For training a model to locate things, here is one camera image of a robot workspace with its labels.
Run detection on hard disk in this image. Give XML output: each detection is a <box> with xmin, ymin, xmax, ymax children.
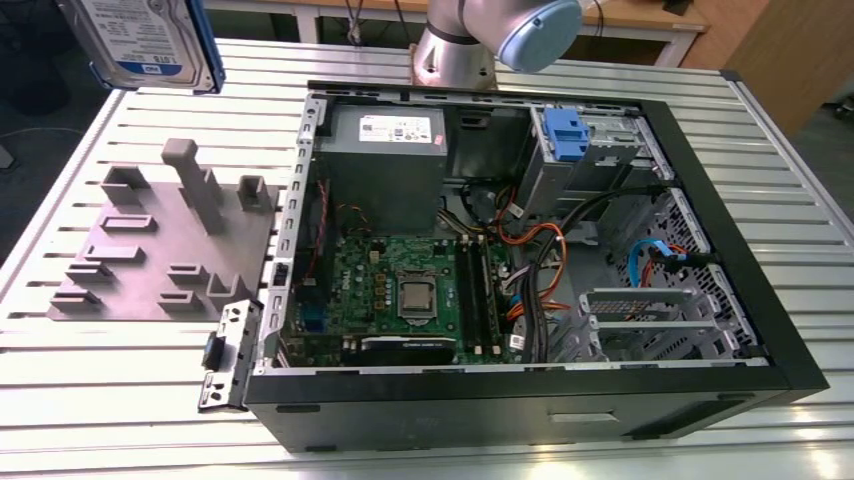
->
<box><xmin>53</xmin><ymin>0</ymin><xmax>227</xmax><ymax>96</ymax></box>

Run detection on metal disk bay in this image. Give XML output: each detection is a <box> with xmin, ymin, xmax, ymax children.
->
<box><xmin>576</xmin><ymin>288</ymin><xmax>767</xmax><ymax>364</ymax></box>

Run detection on silver CPU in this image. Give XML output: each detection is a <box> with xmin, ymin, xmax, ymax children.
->
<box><xmin>401</xmin><ymin>283</ymin><xmax>436</xmax><ymax>308</ymax></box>

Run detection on green motherboard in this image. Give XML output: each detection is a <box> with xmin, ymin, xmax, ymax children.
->
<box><xmin>283</xmin><ymin>233</ymin><xmax>530</xmax><ymax>366</ymax></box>

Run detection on grey power supply unit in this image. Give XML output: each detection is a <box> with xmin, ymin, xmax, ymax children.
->
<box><xmin>312</xmin><ymin>103</ymin><xmax>449</xmax><ymax>237</ymax></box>

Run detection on black RAM slot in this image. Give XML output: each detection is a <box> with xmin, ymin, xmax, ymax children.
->
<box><xmin>473</xmin><ymin>234</ymin><xmax>504</xmax><ymax>354</ymax></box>
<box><xmin>455</xmin><ymin>235</ymin><xmax>485</xmax><ymax>354</ymax></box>

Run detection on CPU socket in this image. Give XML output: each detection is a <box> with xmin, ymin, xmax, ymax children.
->
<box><xmin>393</xmin><ymin>268</ymin><xmax>444</xmax><ymax>329</ymax></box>

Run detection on metal optical drive cage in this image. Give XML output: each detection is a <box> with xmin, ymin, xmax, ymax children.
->
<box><xmin>518</xmin><ymin>105</ymin><xmax>672</xmax><ymax>221</ymax></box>

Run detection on black graphics card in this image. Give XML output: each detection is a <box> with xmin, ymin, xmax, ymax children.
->
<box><xmin>339</xmin><ymin>333</ymin><xmax>459</xmax><ymax>366</ymax></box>

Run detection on blue drive latch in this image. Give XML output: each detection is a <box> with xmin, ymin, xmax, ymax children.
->
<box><xmin>543</xmin><ymin>107</ymin><xmax>592</xmax><ymax>163</ymax></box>

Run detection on metal expansion card retainer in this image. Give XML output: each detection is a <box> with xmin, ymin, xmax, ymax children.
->
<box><xmin>197</xmin><ymin>298</ymin><xmax>264</xmax><ymax>413</ymax></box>

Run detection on black open PC case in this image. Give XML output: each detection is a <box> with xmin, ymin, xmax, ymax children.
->
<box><xmin>243</xmin><ymin>78</ymin><xmax>831</xmax><ymax>454</ymax></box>

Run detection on grey parts rack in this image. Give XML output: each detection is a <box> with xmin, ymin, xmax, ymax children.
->
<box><xmin>46</xmin><ymin>138</ymin><xmax>281</xmax><ymax>324</ymax></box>

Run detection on wooden desk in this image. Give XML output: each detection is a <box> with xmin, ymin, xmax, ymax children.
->
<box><xmin>572</xmin><ymin>0</ymin><xmax>710</xmax><ymax>69</ymax></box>

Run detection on brown wooden cabinet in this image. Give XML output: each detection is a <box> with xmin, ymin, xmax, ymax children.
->
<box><xmin>679</xmin><ymin>0</ymin><xmax>854</xmax><ymax>136</ymax></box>

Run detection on black chair wheel base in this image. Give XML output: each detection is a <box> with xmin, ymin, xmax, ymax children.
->
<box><xmin>818</xmin><ymin>89</ymin><xmax>854</xmax><ymax>120</ymax></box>

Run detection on yellow black wire bundle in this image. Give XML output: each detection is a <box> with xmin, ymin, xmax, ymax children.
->
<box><xmin>436</xmin><ymin>208</ymin><xmax>485</xmax><ymax>237</ymax></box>

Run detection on thin fan wire loop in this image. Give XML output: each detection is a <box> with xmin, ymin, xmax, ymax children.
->
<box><xmin>335</xmin><ymin>201</ymin><xmax>373</xmax><ymax>235</ymax></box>

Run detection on thin red wire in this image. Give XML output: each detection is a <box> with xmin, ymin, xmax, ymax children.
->
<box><xmin>307</xmin><ymin>177</ymin><xmax>333</xmax><ymax>289</ymax></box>

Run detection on orange power wire bundle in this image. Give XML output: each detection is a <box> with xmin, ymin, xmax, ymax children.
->
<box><xmin>496</xmin><ymin>222</ymin><xmax>572</xmax><ymax>321</ymax></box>

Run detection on black cable bundle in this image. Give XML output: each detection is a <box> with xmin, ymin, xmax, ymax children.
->
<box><xmin>519</xmin><ymin>184</ymin><xmax>671</xmax><ymax>364</ymax></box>

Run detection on blue data wire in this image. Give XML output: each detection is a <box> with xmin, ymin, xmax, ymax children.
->
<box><xmin>627</xmin><ymin>238</ymin><xmax>676</xmax><ymax>290</ymax></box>

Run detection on black disk power wire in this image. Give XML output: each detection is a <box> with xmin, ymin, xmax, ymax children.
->
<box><xmin>650</xmin><ymin>243</ymin><xmax>720</xmax><ymax>275</ymax></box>

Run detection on thin black hanging cables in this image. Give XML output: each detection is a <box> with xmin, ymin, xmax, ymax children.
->
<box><xmin>340</xmin><ymin>0</ymin><xmax>407</xmax><ymax>47</ymax></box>

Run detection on white desk frame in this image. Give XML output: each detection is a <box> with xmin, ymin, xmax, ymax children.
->
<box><xmin>265</xmin><ymin>8</ymin><xmax>428</xmax><ymax>46</ymax></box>

